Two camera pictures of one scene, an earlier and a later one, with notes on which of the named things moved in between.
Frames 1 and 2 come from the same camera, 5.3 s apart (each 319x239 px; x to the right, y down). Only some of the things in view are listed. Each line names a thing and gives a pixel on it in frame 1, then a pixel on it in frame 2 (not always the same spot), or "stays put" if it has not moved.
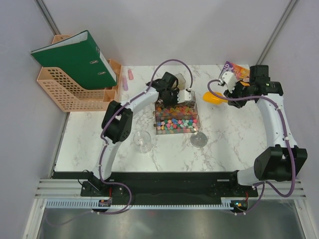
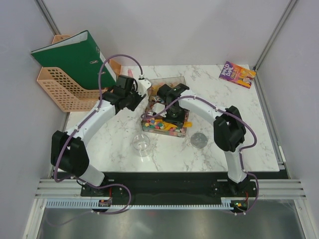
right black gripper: (233, 95) -> (179, 121)
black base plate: (166, 186) stays put
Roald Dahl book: (239, 72) stays put
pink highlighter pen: (130, 74) stays put
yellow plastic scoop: (212, 99) -> (167, 126)
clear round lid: (198, 139) stays put
